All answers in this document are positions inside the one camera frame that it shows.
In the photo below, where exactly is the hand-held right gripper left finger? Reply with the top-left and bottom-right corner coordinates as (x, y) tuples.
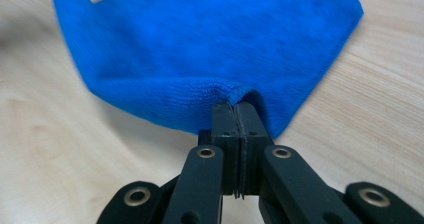
(198, 100), (242, 199)

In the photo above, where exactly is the blue microfibre cloth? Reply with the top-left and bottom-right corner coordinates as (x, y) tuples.
(51, 0), (365, 139)

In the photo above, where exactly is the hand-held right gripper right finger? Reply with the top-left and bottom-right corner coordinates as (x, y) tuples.
(236, 100), (275, 199)

